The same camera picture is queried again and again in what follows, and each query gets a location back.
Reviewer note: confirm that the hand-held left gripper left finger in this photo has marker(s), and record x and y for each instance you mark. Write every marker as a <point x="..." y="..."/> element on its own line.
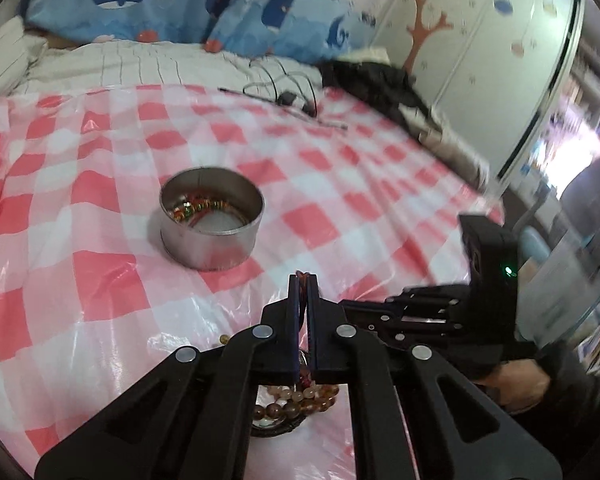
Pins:
<point x="294" y="320"/>

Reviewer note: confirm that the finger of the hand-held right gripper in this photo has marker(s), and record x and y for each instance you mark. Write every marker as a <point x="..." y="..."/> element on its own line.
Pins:
<point x="380" y="317"/>
<point x="430" y="296"/>

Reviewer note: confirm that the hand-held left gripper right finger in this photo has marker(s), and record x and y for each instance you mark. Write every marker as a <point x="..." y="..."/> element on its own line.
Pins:
<point x="312" y="325"/>

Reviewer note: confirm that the round metal tin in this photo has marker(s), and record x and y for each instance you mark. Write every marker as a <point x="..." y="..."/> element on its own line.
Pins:
<point x="215" y="247"/>

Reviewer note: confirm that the person's right forearm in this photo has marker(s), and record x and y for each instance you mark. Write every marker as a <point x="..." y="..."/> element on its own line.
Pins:
<point x="575" y="390"/>

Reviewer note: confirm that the person's right hand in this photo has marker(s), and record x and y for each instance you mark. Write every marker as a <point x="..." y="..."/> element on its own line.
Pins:
<point x="515" y="385"/>

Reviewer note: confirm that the beige dotted cloth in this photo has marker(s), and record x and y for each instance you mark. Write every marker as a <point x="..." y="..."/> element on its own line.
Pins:
<point x="455" y="155"/>

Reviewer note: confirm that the grey chair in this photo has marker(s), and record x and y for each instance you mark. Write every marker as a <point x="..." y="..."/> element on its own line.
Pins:
<point x="585" y="195"/>

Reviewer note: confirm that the bookshelf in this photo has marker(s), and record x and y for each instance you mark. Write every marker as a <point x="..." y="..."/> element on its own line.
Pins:
<point x="585" y="90"/>

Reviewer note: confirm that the white wardrobe tree print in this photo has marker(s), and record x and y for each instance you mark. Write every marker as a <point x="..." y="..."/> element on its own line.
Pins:
<point x="480" y="50"/>

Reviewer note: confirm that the black jacket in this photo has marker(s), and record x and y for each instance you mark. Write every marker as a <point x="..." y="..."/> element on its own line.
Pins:
<point x="370" y="82"/>

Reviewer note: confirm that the cream fluffy cloth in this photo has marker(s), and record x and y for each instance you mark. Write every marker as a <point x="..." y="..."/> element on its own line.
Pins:
<point x="375" y="56"/>

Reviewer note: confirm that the pink checked plastic sheet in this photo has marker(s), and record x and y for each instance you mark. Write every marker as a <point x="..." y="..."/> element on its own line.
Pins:
<point x="80" y="200"/>

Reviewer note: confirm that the white striped bed sheet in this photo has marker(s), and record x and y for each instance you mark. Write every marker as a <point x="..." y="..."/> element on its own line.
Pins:
<point x="155" y="65"/>

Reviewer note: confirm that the small whale print pillow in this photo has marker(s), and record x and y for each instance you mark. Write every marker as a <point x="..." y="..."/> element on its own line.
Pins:
<point x="290" y="20"/>

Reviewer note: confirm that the large whale print pillow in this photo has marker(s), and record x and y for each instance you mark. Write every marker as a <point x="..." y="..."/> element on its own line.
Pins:
<point x="130" y="0"/>

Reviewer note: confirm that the striped white pillow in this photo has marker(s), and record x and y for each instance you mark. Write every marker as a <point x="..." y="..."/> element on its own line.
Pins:
<point x="5" y="60"/>

